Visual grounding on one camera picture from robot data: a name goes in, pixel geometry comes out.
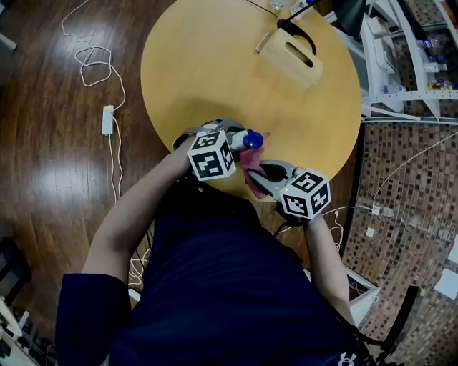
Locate person's navy blue shirt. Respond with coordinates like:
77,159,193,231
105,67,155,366
55,194,362,366

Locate black monitor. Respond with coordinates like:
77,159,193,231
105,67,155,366
384,285,419,355

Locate person's left forearm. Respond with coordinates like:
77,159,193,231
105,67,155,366
82,137,196,287

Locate white power strip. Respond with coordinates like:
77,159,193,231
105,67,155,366
102,104,115,136

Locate curved white table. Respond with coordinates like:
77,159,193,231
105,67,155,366
0,296,47,366

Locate white metal shelving unit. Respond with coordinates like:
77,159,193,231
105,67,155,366
359,0,458,124

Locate grey hand strap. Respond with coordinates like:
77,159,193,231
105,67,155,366
173,127,198,149

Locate white wall cable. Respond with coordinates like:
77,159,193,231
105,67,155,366
321,132,458,251

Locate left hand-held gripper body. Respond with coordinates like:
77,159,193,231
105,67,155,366
187,123,237,182

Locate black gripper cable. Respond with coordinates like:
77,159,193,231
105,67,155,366
271,214,305,237

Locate pink cloth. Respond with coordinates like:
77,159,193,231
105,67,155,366
239,134,273,201

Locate black desk lamp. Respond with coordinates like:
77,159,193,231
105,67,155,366
277,0,368,56

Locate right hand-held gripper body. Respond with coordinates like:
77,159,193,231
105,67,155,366
270,166,331,219

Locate long white floor cable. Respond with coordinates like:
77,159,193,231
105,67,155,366
60,0,151,287

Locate white storage box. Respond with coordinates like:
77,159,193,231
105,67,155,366
371,35,398,72

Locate person's right forearm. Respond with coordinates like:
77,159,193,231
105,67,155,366
303,214,354,325

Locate black harness straps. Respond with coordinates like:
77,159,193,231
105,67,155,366
343,317,394,366

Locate wooden tissue box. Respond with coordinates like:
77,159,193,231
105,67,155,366
254,27,324,89

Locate white bottle blue pump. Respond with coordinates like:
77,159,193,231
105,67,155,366
230,130,265,151

